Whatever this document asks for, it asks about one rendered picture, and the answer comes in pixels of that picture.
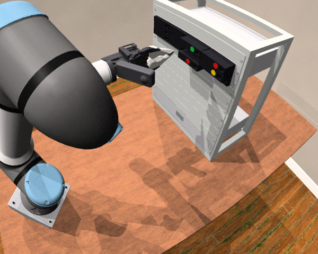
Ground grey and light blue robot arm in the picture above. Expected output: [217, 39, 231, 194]
[0, 1, 123, 215]

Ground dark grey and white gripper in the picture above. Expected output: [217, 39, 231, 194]
[101, 43, 174, 83]

